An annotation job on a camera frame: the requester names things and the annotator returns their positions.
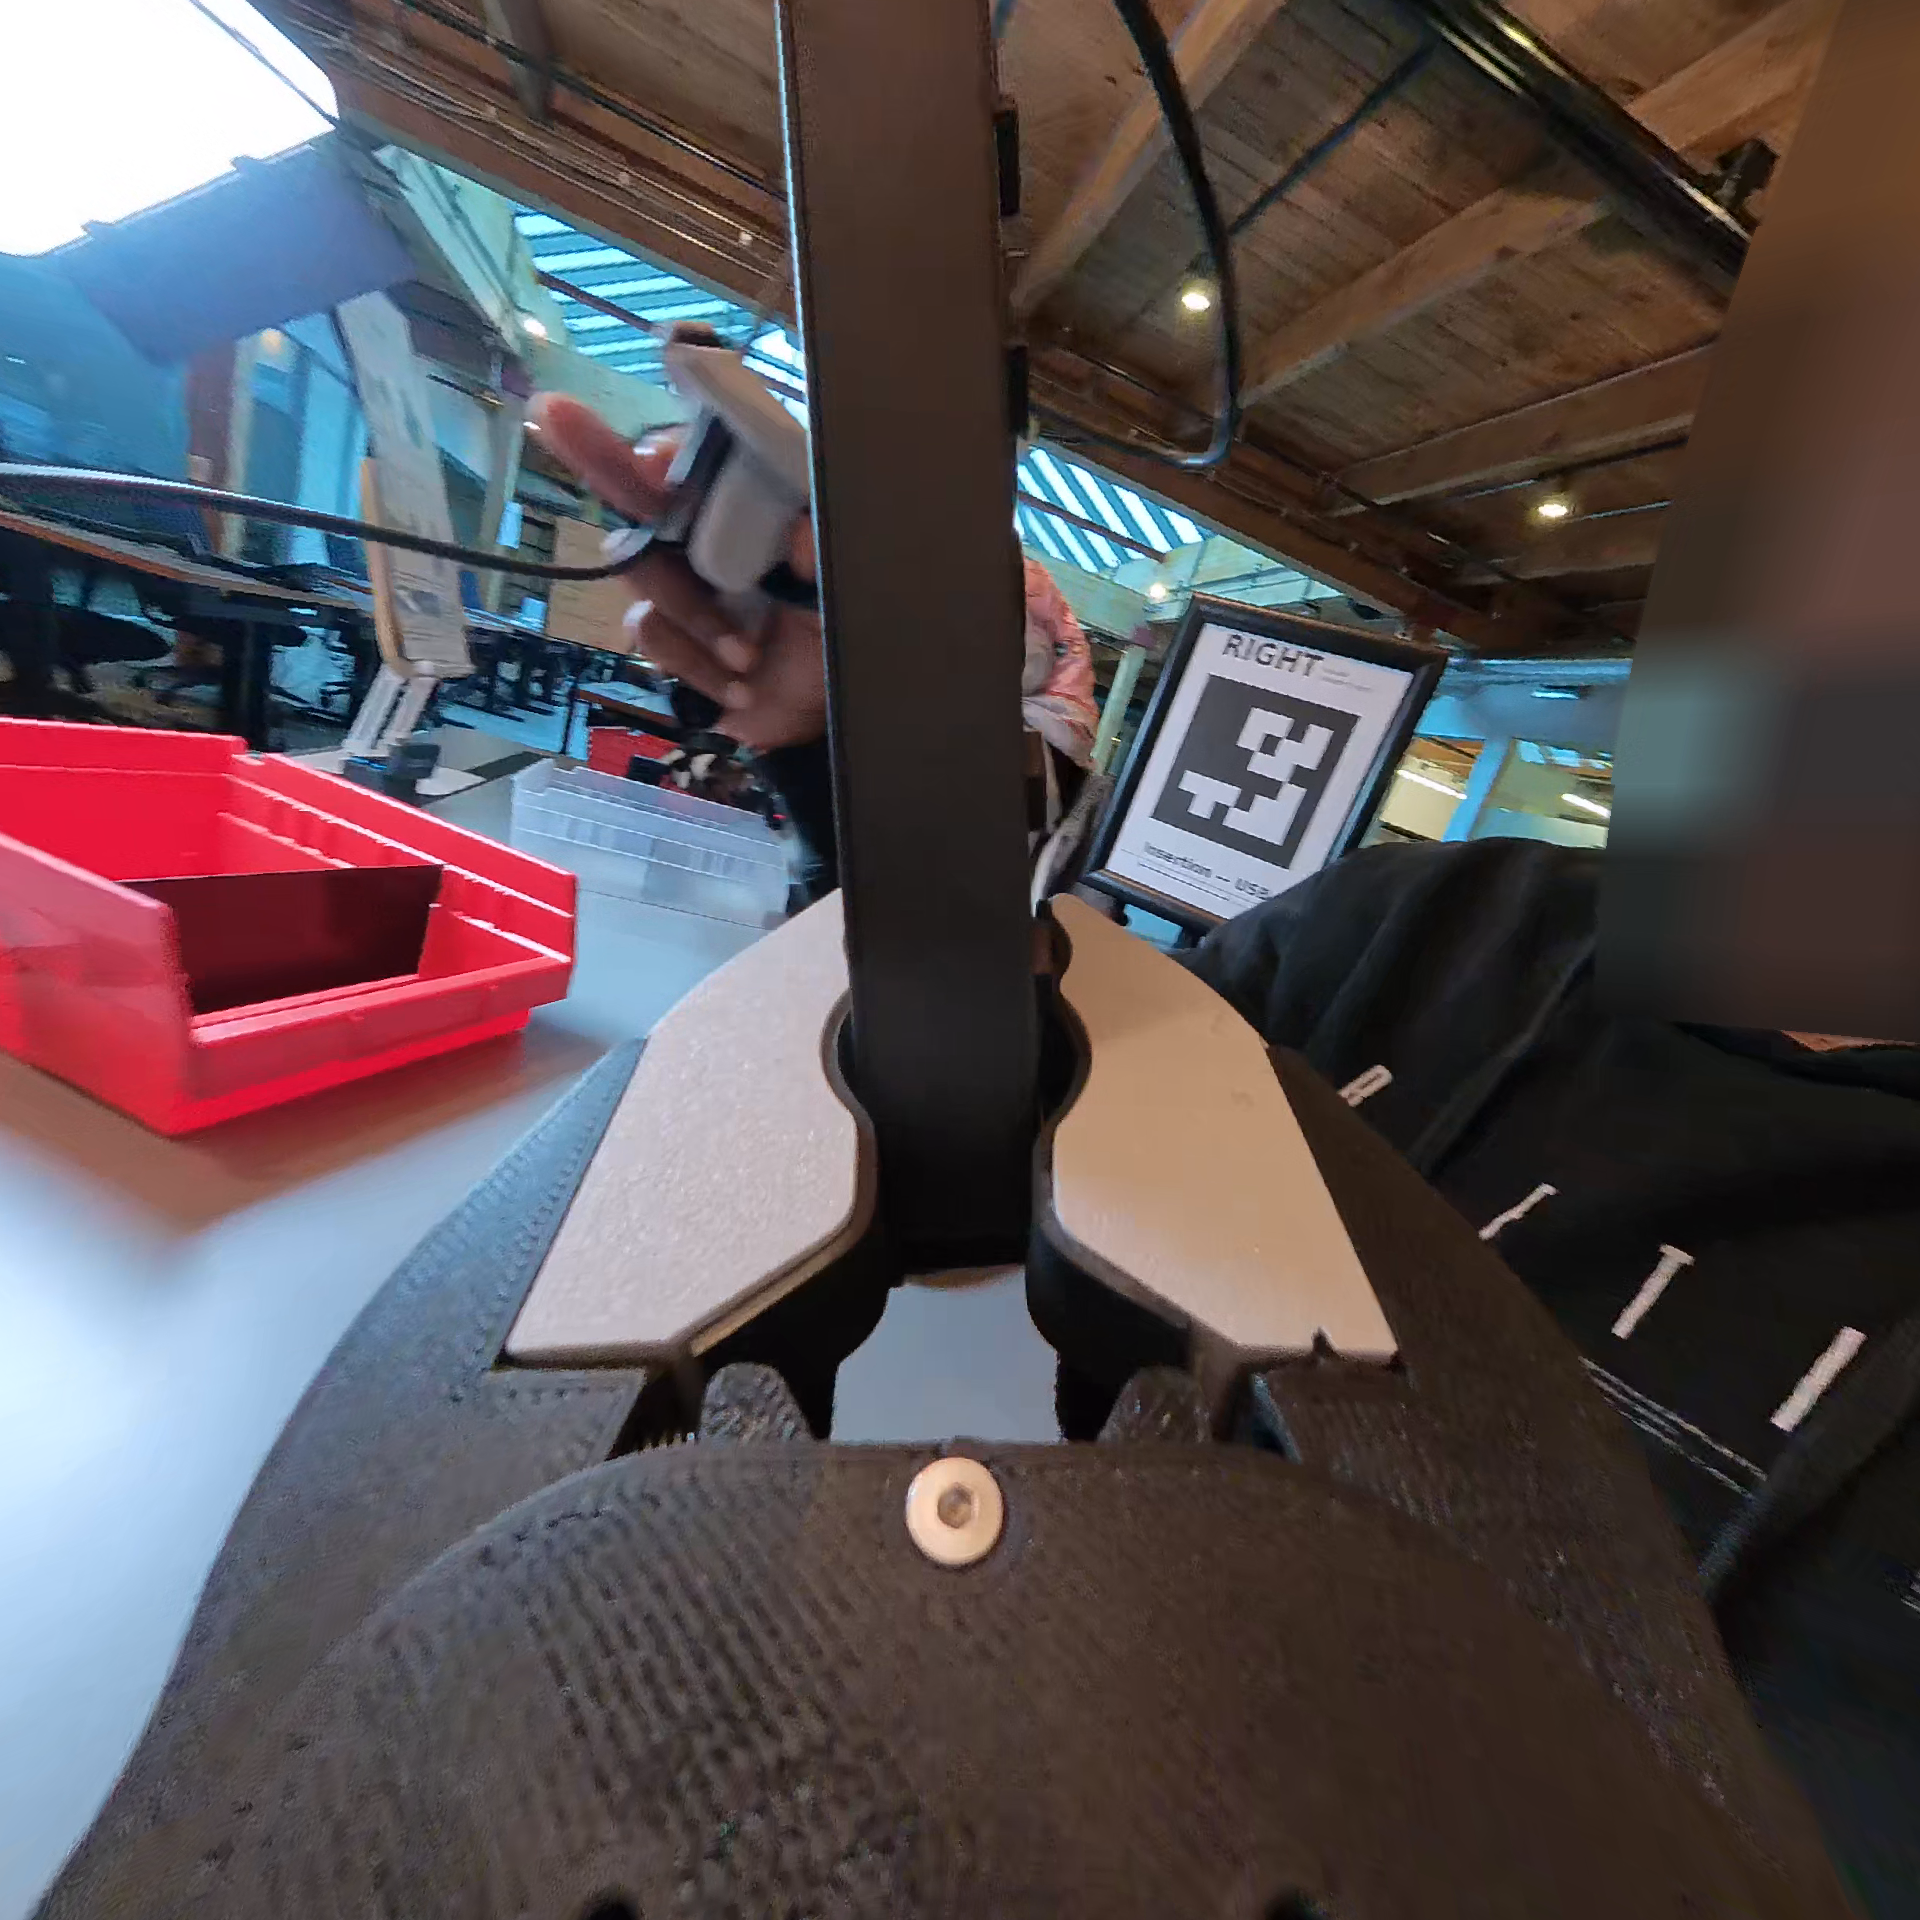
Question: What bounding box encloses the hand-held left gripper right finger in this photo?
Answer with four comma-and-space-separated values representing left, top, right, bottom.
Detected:
1026, 893, 1403, 1397

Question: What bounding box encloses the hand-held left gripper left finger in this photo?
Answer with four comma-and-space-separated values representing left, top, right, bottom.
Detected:
504, 886, 888, 1397

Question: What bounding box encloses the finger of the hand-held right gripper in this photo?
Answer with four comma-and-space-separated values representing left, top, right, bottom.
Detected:
662, 333, 824, 596

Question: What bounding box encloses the black usb hub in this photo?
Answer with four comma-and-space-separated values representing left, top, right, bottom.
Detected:
778, 0, 1048, 1277

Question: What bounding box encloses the brown paper poster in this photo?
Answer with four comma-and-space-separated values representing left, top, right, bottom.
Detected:
546, 515, 647, 649

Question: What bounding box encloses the clear plastic bin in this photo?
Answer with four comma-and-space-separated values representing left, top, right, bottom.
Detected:
509, 754, 793, 922

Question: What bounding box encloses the wooden document stand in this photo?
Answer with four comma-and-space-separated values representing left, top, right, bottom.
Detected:
334, 293, 485, 752

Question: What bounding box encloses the black white marker sign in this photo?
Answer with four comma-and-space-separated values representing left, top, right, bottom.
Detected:
1079, 592, 1453, 928

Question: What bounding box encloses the black bin divider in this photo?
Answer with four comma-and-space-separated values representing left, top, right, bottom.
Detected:
117, 861, 449, 1018

